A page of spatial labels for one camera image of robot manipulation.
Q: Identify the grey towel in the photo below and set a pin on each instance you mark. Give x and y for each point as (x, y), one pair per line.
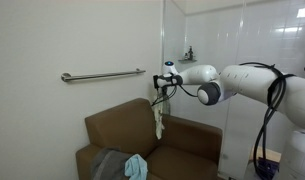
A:
(108, 164)

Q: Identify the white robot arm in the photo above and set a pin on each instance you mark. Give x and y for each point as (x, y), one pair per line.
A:
(256, 83)

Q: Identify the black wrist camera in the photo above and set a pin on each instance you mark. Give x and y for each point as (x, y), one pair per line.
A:
(155, 78)

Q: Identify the white towel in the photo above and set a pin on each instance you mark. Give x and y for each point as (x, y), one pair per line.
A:
(160, 107)

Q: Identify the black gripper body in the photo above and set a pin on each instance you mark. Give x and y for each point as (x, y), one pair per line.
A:
(161, 94)

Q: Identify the glass shower shelf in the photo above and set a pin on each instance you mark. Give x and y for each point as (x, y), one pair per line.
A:
(187, 60)

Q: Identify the blue towel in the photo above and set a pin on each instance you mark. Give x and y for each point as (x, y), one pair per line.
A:
(136, 168)

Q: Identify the brown armchair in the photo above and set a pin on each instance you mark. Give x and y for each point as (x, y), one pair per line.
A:
(186, 150)

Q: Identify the metal towel bar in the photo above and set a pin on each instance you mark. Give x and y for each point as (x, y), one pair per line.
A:
(66, 77)

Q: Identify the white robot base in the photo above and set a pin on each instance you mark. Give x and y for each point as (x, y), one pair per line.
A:
(292, 164)

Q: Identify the dark bottle on shelf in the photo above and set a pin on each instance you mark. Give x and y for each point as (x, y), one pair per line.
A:
(190, 53)

